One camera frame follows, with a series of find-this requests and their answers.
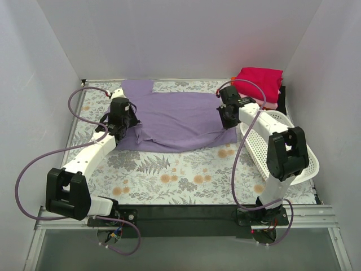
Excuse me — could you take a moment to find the purple t shirt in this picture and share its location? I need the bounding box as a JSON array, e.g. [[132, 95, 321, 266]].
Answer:
[[116, 80, 237, 153]]

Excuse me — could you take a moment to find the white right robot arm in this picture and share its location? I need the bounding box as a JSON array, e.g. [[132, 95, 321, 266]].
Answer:
[[216, 85, 309, 225]]

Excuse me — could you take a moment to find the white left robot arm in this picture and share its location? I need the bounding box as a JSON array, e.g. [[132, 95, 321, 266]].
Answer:
[[46, 94, 140, 226]]

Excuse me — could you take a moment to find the white perforated plastic basket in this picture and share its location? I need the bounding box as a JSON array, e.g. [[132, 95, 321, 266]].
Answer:
[[240, 110, 320, 186]]

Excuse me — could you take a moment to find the magenta folded t shirt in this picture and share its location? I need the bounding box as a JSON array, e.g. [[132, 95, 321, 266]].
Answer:
[[231, 67, 283, 97]]

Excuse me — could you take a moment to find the black folded t shirt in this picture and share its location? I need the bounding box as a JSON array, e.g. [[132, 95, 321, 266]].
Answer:
[[276, 85, 287, 116]]

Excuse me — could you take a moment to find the floral patterned table mat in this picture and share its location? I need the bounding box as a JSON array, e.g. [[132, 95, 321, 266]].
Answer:
[[71, 79, 316, 205]]

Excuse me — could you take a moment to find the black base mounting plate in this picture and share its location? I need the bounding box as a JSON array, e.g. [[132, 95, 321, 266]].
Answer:
[[87, 205, 290, 239]]

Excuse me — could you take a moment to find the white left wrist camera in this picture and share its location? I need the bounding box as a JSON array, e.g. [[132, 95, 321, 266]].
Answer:
[[107, 88, 125, 99]]

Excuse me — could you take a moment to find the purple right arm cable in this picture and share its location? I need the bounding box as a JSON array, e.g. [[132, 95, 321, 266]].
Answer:
[[215, 78, 294, 247]]

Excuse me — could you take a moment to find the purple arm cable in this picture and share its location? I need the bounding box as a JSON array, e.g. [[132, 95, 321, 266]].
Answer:
[[215, 78, 294, 247], [14, 86, 142, 256]]

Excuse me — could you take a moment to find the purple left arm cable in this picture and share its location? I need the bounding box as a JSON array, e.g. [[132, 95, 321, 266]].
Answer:
[[14, 86, 142, 256]]

